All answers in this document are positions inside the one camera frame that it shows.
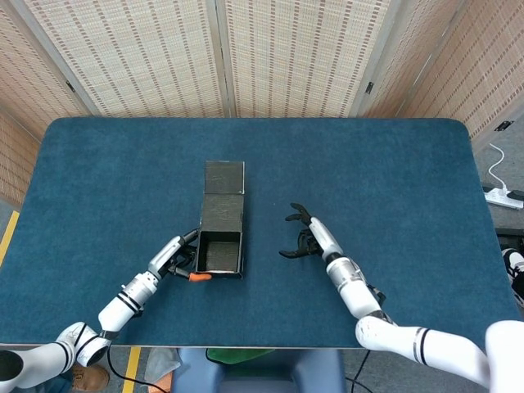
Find white power strip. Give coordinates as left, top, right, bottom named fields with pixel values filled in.
left=484, top=186, right=524, bottom=210

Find grey cloth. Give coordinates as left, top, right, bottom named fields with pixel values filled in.
left=141, top=347, right=181, bottom=388

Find left robot hand orange thumb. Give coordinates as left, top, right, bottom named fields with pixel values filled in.
left=147, top=230, right=213, bottom=283

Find black and white sneaker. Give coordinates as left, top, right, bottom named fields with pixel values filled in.
left=502, top=247, right=524, bottom=306

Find brown leather shoe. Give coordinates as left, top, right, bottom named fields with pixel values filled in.
left=71, top=365, right=111, bottom=392

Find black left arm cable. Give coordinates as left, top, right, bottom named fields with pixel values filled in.
left=106, top=347, right=147, bottom=386

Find blue jeans leg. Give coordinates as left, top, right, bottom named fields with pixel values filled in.
left=48, top=374, right=77, bottom=393

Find yellow floor tape strip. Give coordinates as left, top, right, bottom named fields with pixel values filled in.
left=0, top=210, right=20, bottom=267
left=122, top=346, right=142, bottom=393

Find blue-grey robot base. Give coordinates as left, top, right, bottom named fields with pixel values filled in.
left=170, top=347, right=346, bottom=393

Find black equipment base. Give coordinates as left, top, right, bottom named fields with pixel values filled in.
left=495, top=228, right=524, bottom=249

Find green cloth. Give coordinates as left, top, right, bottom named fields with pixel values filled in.
left=206, top=347, right=269, bottom=366

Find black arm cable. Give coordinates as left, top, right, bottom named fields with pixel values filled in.
left=350, top=282, right=388, bottom=384
left=106, top=347, right=147, bottom=386

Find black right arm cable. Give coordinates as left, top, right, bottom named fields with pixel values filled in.
left=350, top=282, right=388, bottom=384

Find orange cloth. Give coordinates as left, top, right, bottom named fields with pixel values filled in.
left=142, top=374, right=173, bottom=393

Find black cardboard box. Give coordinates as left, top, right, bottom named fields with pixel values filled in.
left=195, top=160, right=246, bottom=282

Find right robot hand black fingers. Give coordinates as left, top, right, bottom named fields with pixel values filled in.
left=278, top=202, right=344, bottom=263

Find woven bamboo folding screen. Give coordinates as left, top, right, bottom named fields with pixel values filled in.
left=0, top=0, right=524, bottom=208

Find white power cable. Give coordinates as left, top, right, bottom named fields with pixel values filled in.
left=488, top=142, right=511, bottom=193

